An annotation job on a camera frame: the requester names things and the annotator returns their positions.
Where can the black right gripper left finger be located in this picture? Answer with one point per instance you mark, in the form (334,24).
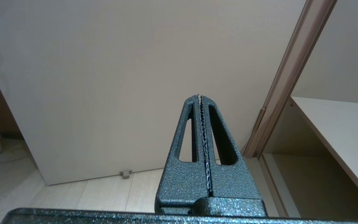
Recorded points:
(179,183)

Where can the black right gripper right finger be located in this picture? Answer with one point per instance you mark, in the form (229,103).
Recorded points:
(231,183)

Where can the small metal door stop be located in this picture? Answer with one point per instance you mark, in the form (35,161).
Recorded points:
(125,174)

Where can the cream door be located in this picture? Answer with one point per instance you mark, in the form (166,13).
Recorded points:
(104,77)

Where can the white shelf board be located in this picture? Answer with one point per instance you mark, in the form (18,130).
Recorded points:
(343,133)

